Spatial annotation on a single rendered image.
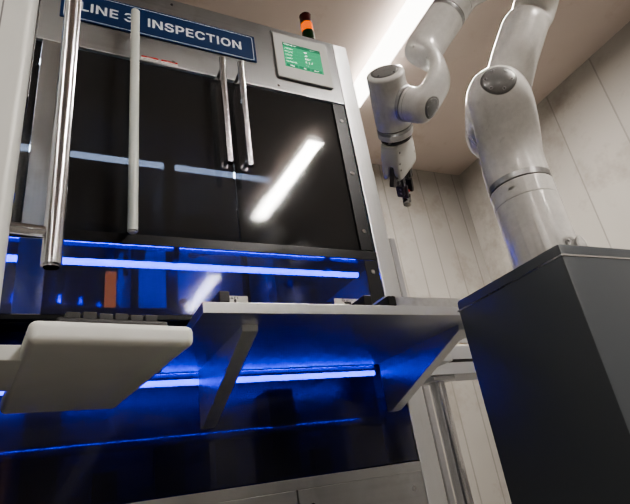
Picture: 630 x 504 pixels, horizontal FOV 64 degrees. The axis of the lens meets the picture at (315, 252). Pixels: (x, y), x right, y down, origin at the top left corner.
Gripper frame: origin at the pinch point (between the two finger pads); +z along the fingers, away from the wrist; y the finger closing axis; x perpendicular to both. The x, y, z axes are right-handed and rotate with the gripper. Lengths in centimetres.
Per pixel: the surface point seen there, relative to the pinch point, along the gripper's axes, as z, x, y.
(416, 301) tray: 4.6, 16.2, 31.4
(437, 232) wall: 220, -97, -210
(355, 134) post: 10, -37, -37
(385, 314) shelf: -3.0, 15.4, 42.1
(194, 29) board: -34, -81, -24
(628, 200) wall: 163, 39, -212
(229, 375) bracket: -1, -8, 65
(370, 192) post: 20.4, -24.4, -19.5
